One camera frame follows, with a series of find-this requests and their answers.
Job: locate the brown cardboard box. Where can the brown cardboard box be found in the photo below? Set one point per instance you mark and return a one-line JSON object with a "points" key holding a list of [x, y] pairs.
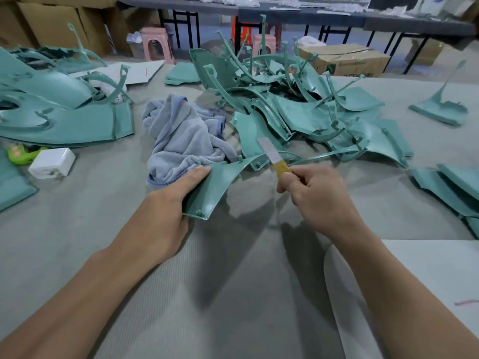
{"points": [[344, 59]]}

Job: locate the person's left forearm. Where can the person's left forearm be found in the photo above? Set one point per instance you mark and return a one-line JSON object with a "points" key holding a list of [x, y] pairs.
{"points": [[64, 310]]}

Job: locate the grey-blue wiping cloth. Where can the grey-blue wiping cloth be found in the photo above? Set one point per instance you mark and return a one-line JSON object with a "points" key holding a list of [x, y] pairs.
{"points": [[179, 138]]}

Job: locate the white paper sheet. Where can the white paper sheet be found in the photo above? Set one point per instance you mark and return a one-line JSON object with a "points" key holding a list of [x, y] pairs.
{"points": [[127, 72]]}

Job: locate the person's right hand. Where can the person's right hand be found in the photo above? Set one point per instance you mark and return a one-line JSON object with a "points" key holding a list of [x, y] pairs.
{"points": [[322, 198]]}

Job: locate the stack of brown cardboard boxes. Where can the stack of brown cardboard boxes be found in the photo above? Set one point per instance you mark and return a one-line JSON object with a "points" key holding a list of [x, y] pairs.
{"points": [[60, 18]]}

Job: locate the pile of green plastic parts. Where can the pile of green plastic parts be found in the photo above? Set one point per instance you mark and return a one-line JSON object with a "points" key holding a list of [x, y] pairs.
{"points": [[67, 108]]}

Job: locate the long grey work table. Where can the long grey work table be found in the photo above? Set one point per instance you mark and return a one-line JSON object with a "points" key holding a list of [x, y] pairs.
{"points": [[314, 15]]}

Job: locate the white foam sheet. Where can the white foam sheet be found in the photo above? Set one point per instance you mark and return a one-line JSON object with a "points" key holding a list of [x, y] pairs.
{"points": [[434, 288]]}

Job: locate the white power adapter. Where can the white power adapter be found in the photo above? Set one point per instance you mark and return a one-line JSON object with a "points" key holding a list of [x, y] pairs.
{"points": [[52, 163]]}

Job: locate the single green plastic part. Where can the single green plastic part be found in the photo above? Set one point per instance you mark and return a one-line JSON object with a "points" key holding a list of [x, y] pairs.
{"points": [[213, 187]]}

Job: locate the pink plastic stool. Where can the pink plastic stool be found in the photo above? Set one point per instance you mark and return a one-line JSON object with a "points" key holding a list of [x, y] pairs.
{"points": [[263, 45], [158, 42]]}

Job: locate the orange object under table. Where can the orange object under table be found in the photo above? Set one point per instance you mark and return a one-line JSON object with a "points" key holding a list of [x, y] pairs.
{"points": [[242, 32]]}

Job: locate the person's left hand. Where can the person's left hand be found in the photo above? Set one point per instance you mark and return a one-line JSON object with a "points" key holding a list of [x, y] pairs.
{"points": [[161, 224]]}

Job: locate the green and yellow gadget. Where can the green and yellow gadget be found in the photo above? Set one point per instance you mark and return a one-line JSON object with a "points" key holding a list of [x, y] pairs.
{"points": [[21, 154]]}

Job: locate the person's right forearm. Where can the person's right forearm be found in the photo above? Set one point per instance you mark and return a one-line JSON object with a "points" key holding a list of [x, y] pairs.
{"points": [[415, 295]]}

